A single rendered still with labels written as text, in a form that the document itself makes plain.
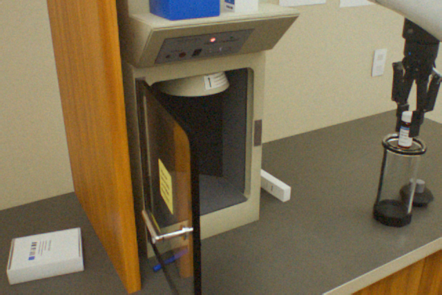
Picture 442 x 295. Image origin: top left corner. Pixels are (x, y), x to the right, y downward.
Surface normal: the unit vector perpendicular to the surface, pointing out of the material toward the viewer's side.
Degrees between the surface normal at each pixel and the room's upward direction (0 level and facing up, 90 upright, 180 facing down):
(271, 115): 90
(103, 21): 90
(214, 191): 0
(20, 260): 0
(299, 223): 0
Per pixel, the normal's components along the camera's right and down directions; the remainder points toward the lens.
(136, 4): 0.50, 0.34
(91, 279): 0.00, -0.92
